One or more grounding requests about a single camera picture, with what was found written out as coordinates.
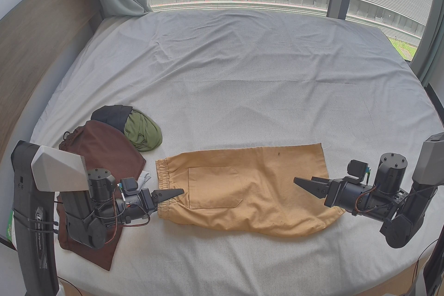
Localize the brown garment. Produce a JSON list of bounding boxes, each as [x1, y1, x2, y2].
[[57, 119, 146, 271]]

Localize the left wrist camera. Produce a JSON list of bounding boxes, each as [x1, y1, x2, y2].
[[120, 178, 140, 197]]

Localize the black garment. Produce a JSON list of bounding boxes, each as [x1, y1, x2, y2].
[[91, 105, 134, 132]]

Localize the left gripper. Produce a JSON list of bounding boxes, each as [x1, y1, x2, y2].
[[117, 188, 185, 224]]

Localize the green garment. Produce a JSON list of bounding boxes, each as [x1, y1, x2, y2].
[[123, 108, 163, 152]]

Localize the tan shorts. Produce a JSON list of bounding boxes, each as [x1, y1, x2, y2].
[[155, 143, 346, 237]]

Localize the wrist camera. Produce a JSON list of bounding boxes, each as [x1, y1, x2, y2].
[[120, 178, 140, 197], [346, 160, 370, 185]]

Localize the bed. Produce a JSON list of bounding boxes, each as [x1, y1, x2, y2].
[[0, 0, 444, 296]]

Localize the black cable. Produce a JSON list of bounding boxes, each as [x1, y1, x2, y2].
[[57, 276, 84, 296], [407, 240, 444, 296]]

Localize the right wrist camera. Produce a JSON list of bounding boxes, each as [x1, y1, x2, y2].
[[346, 160, 370, 185]]

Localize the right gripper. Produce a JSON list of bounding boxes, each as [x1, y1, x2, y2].
[[293, 176, 379, 217]]

